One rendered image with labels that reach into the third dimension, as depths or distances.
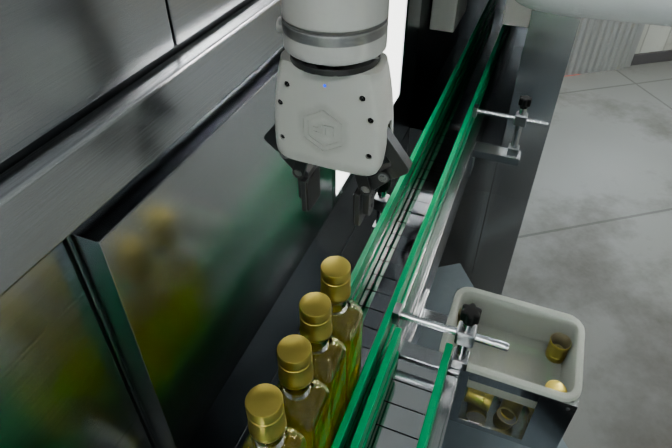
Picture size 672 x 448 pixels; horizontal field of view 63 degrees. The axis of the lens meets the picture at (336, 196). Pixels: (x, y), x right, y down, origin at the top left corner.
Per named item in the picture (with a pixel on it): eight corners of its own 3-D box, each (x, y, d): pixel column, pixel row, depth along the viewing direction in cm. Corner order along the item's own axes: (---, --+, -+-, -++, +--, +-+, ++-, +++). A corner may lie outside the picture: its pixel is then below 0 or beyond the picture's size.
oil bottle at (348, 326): (325, 379, 82) (323, 282, 68) (360, 392, 80) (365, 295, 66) (309, 412, 78) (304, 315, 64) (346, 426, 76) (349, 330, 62)
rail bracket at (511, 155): (464, 163, 141) (479, 84, 126) (532, 178, 136) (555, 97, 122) (460, 174, 137) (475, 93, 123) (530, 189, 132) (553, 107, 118)
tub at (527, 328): (451, 312, 107) (458, 282, 102) (572, 348, 101) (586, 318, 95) (430, 387, 95) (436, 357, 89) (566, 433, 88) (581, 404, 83)
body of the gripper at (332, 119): (257, 47, 43) (268, 163, 50) (380, 69, 40) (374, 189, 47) (298, 14, 49) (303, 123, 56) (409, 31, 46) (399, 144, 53)
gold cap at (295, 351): (287, 354, 57) (285, 328, 54) (319, 365, 56) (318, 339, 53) (272, 383, 55) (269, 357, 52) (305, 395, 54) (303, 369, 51)
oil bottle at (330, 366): (309, 413, 77) (303, 316, 64) (346, 427, 76) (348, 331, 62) (292, 449, 73) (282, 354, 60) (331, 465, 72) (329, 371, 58)
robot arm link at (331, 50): (257, 24, 41) (261, 61, 43) (367, 42, 39) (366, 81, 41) (304, -10, 47) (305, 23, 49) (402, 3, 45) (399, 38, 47)
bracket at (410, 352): (401, 362, 91) (404, 336, 87) (457, 381, 89) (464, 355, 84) (395, 380, 89) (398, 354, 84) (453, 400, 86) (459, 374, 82)
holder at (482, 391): (421, 331, 114) (429, 280, 104) (559, 374, 106) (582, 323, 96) (397, 401, 101) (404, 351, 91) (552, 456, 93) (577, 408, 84)
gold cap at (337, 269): (327, 277, 65) (327, 251, 63) (355, 285, 64) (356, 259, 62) (315, 298, 63) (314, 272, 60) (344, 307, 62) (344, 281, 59)
